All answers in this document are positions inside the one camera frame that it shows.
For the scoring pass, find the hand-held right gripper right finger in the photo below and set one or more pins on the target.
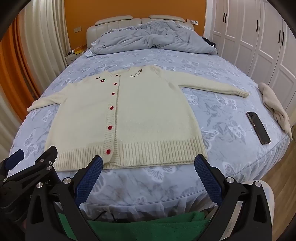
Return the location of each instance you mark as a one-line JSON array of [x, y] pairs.
[[208, 180]]

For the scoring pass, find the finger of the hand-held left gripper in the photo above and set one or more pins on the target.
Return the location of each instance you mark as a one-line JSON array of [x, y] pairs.
[[14, 158], [39, 163]]

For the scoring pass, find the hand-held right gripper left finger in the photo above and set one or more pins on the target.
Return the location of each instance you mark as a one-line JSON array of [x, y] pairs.
[[90, 180]]

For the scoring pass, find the cream knit cardigan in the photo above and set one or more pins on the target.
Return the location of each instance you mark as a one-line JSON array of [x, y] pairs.
[[150, 115]]

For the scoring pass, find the blue butterfly bed sheet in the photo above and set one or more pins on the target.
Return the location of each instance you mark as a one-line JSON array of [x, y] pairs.
[[219, 120]]

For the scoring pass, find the white rounded object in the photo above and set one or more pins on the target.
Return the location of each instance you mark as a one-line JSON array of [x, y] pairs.
[[269, 197]]

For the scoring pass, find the black smartphone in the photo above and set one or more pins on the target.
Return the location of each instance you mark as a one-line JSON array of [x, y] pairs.
[[257, 127]]

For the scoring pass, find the green cloth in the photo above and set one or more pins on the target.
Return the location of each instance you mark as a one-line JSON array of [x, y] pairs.
[[150, 229]]

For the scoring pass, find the orange curtain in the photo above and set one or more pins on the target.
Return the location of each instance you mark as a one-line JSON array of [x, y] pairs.
[[13, 69]]

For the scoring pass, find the beige cloth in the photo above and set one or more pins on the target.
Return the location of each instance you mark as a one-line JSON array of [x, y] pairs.
[[272, 102]]

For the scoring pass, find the white nightstand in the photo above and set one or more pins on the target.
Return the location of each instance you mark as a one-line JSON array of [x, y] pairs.
[[70, 59]]

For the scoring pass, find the yellow box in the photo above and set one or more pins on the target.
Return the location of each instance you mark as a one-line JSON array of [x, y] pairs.
[[79, 49]]

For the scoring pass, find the white curtain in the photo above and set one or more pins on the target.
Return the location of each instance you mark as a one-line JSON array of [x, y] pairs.
[[46, 34]]

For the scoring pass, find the dark clothing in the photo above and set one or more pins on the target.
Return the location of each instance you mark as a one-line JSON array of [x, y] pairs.
[[209, 42]]

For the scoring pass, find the grey duvet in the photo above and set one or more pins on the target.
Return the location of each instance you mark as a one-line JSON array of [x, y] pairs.
[[138, 39]]

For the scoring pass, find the white wardrobe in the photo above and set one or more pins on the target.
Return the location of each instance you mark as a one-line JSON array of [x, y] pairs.
[[249, 34]]

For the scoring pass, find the beige padded headboard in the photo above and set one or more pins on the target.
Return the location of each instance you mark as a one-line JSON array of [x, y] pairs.
[[115, 23]]

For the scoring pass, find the wall switch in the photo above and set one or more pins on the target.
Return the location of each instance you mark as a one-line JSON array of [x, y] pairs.
[[77, 29]]

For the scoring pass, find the white wall control panel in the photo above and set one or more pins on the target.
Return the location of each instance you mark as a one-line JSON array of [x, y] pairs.
[[194, 22]]

